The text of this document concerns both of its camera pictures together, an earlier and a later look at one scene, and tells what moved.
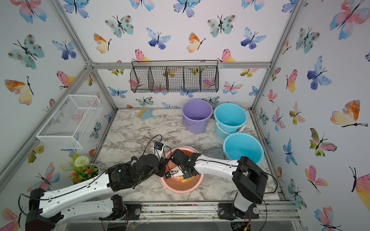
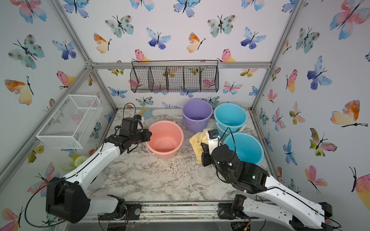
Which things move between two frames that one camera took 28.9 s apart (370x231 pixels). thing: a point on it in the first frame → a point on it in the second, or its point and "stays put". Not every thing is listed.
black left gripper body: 159,170 → 140,136
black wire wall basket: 175,76 stays put
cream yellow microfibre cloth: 183,180 → 196,141
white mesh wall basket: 71,125 stays put
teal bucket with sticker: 229,118 stays put
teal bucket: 239,144 stays put
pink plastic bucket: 178,184 → 166,137
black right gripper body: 185,176 → 208,160
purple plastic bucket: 195,113 stays put
